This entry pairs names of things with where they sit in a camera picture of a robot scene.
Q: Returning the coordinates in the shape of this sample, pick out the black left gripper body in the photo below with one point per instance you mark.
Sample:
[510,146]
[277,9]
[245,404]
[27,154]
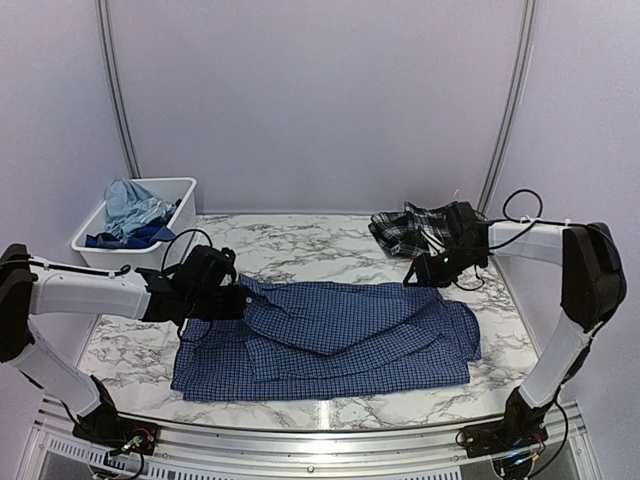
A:
[204,307]

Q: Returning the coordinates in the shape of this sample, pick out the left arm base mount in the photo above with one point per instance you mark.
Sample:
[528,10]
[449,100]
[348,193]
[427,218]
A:
[105,426]

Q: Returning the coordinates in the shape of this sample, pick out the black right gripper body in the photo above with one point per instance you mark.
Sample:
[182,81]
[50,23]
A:
[444,272]

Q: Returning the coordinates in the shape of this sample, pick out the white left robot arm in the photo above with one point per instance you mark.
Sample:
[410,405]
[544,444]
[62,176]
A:
[34,289]

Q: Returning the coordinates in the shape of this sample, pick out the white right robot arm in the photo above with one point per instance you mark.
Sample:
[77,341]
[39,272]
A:
[593,283]

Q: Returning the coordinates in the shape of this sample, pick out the left wall aluminium post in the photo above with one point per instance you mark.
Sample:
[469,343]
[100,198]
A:
[114,84]

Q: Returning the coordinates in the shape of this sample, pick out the white plastic laundry bin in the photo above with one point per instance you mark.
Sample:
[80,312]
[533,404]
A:
[177,190]

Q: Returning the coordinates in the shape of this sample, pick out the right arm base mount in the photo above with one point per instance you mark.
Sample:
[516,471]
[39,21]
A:
[521,426]

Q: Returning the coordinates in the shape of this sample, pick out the aluminium front frame rail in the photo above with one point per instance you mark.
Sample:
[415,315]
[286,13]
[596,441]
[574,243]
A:
[192,451]

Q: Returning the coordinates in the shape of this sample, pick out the black white plaid garment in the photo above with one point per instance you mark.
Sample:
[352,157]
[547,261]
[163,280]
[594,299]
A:
[415,227]

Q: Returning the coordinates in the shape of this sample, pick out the light blue garment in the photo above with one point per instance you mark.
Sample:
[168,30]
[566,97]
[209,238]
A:
[130,206]

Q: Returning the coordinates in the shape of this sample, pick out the dark blue garment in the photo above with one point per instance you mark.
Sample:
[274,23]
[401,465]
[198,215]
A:
[141,238]

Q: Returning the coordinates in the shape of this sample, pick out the blue checked shirt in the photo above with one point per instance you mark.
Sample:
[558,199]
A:
[325,340]

